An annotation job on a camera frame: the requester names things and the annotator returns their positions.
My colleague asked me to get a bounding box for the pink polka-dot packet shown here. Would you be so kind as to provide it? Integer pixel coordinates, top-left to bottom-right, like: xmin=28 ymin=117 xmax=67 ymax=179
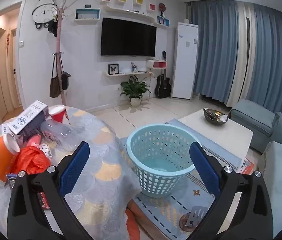
xmin=27 ymin=134 xmax=53 ymax=158

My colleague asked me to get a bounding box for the patterned blue rug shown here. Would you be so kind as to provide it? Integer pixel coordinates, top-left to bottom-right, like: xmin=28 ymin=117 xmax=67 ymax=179
xmin=121 ymin=119 xmax=246 ymax=240

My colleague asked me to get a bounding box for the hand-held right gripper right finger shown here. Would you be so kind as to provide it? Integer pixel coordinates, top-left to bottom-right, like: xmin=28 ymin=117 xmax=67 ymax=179
xmin=185 ymin=141 xmax=274 ymax=240

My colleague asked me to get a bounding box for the wooden door with handle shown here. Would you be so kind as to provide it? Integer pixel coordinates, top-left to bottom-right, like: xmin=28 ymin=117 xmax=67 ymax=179
xmin=10 ymin=27 xmax=23 ymax=108

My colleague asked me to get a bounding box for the white coffee table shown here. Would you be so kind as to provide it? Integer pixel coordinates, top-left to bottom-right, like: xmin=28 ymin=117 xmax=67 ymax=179
xmin=177 ymin=109 xmax=254 ymax=165

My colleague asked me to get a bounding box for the brown handbag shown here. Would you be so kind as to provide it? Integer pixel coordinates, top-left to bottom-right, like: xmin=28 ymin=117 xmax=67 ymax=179
xmin=50 ymin=54 xmax=61 ymax=98

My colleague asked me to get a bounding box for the black wall television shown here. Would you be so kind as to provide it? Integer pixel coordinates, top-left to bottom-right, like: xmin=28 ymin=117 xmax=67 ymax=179
xmin=100 ymin=17 xmax=157 ymax=57

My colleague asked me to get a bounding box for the blue cube shelf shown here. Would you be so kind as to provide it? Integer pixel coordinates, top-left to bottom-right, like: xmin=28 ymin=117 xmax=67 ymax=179
xmin=157 ymin=15 xmax=169 ymax=27

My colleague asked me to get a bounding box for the pink coat rack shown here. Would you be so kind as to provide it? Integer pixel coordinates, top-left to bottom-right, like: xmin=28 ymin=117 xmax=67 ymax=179
xmin=47 ymin=0 xmax=78 ymax=105

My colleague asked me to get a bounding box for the blue-grey sofa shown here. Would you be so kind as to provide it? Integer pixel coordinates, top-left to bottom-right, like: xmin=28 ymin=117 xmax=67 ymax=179
xmin=231 ymin=99 xmax=282 ymax=225

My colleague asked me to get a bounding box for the potted green plant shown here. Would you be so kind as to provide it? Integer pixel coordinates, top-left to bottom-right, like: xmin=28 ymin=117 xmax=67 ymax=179
xmin=120 ymin=75 xmax=151 ymax=107

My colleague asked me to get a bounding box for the white printed carton box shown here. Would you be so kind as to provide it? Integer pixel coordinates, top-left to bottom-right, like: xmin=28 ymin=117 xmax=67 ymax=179
xmin=2 ymin=100 xmax=49 ymax=142

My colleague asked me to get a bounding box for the red paper cup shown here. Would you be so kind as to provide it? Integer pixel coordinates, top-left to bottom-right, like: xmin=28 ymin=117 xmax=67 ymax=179
xmin=48 ymin=104 xmax=66 ymax=123

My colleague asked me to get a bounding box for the blue white box shelf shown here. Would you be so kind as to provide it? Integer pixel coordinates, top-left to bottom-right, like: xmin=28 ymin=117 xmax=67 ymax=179
xmin=75 ymin=8 xmax=100 ymax=21

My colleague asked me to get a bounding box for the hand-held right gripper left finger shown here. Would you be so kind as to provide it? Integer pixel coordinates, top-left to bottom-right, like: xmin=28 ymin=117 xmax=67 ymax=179
xmin=7 ymin=141 xmax=90 ymax=240

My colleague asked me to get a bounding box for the black shoulder bag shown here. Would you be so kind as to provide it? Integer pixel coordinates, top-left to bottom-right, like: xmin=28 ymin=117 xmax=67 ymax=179
xmin=61 ymin=72 xmax=71 ymax=90

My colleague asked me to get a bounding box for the red white wall box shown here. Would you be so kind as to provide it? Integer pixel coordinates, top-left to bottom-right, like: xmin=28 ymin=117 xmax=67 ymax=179
xmin=146 ymin=59 xmax=168 ymax=70

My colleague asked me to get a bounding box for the clear plastic bottle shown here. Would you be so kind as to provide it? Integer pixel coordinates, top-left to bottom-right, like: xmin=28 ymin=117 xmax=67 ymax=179
xmin=40 ymin=119 xmax=85 ymax=153

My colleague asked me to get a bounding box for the orange cloth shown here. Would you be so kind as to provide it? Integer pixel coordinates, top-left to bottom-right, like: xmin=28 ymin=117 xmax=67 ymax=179
xmin=125 ymin=208 xmax=142 ymax=240

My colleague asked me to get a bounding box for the grey slotted tool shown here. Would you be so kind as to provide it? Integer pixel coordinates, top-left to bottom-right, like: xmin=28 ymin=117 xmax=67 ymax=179
xmin=188 ymin=206 xmax=209 ymax=227

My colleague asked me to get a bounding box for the white curved wall shelf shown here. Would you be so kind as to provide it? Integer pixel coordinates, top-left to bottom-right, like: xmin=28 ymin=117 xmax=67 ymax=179
xmin=103 ymin=2 xmax=156 ymax=24

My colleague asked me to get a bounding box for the small dark packet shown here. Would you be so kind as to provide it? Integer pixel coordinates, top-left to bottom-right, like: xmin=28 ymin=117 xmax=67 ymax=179
xmin=5 ymin=173 xmax=18 ymax=189

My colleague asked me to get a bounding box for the white low wall shelf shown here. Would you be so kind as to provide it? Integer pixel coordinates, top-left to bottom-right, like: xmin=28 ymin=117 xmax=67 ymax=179
xmin=102 ymin=70 xmax=154 ymax=77

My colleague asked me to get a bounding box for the light blue plastic basket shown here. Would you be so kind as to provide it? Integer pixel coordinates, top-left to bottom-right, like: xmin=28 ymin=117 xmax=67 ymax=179
xmin=126 ymin=123 xmax=199 ymax=198

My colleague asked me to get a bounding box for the black hat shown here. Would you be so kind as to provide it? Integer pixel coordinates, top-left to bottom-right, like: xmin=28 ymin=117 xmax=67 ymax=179
xmin=48 ymin=19 xmax=58 ymax=37

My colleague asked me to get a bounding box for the blue white curtain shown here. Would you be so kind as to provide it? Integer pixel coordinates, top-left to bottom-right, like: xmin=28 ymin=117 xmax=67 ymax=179
xmin=190 ymin=0 xmax=282 ymax=120

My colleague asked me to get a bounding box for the red white printed carton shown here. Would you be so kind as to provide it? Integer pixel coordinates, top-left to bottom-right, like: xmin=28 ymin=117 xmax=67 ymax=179
xmin=242 ymin=157 xmax=258 ymax=175

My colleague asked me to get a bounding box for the black guitar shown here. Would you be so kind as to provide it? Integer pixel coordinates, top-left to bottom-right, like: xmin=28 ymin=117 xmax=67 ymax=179
xmin=155 ymin=74 xmax=171 ymax=98

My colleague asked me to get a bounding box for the white refrigerator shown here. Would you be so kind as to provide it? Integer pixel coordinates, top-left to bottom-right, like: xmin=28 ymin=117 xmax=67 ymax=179
xmin=171 ymin=22 xmax=199 ymax=100

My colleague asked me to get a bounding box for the orange-red plastic bag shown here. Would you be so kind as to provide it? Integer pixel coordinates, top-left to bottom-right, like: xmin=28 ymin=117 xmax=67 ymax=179
xmin=11 ymin=146 xmax=51 ymax=175

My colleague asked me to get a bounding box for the dark bowl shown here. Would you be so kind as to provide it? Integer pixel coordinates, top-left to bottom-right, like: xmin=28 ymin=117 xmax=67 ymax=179
xmin=203 ymin=108 xmax=229 ymax=126

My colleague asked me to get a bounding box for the panda wall clock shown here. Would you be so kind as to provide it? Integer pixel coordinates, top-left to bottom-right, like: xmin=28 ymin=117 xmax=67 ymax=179
xmin=32 ymin=0 xmax=58 ymax=32

